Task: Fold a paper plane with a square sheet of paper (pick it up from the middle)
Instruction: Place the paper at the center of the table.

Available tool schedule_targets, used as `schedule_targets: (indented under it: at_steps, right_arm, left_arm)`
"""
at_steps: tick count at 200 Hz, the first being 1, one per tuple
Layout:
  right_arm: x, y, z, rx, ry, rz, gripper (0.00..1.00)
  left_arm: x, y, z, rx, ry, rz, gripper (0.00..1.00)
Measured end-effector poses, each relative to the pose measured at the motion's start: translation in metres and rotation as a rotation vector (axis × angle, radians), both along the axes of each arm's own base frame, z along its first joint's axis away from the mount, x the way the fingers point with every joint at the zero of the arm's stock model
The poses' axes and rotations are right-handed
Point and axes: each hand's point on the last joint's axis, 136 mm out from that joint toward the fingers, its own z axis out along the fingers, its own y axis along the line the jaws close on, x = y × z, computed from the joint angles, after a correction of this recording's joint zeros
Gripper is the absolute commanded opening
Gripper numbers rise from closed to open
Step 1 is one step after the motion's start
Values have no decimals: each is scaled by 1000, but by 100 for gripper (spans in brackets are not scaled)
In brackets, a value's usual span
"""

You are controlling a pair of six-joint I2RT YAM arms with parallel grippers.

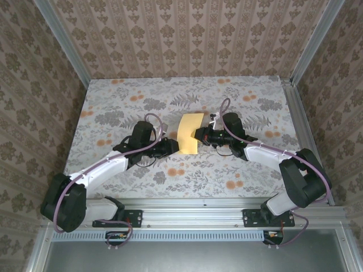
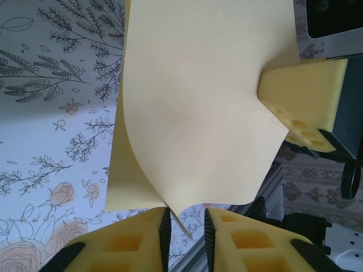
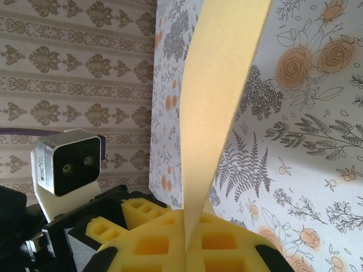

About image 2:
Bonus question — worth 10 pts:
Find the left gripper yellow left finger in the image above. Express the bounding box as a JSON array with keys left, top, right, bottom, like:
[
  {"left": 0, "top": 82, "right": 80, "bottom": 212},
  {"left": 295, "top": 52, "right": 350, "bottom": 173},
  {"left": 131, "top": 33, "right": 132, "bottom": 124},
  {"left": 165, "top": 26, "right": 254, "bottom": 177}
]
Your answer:
[{"left": 42, "top": 206, "right": 172, "bottom": 272}]

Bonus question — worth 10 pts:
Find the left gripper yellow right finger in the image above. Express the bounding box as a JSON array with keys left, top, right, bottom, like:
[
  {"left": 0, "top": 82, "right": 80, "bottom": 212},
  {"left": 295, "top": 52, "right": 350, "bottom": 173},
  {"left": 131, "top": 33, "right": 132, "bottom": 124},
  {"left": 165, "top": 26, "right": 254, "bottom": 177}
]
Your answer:
[{"left": 204, "top": 208, "right": 344, "bottom": 272}]

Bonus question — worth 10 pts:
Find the yellow cloth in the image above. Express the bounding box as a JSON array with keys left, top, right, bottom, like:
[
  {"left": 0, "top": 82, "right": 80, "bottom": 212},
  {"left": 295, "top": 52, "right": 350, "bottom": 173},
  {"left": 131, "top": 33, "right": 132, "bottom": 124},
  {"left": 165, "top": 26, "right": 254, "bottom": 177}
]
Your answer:
[{"left": 104, "top": 0, "right": 301, "bottom": 244}]

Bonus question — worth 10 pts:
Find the floral patterned table cover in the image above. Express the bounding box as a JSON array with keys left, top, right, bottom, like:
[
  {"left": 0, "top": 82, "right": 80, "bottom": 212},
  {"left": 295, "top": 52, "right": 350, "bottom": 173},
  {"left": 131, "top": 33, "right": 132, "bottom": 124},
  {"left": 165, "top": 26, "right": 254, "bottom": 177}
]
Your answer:
[{"left": 0, "top": 0, "right": 208, "bottom": 272}]

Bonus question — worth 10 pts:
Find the right gripper black cable loop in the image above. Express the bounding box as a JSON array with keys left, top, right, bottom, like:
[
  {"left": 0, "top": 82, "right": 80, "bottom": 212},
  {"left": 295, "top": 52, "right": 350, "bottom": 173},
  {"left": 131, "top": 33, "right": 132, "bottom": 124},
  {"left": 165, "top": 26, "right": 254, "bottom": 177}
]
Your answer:
[{"left": 340, "top": 163, "right": 358, "bottom": 201}]

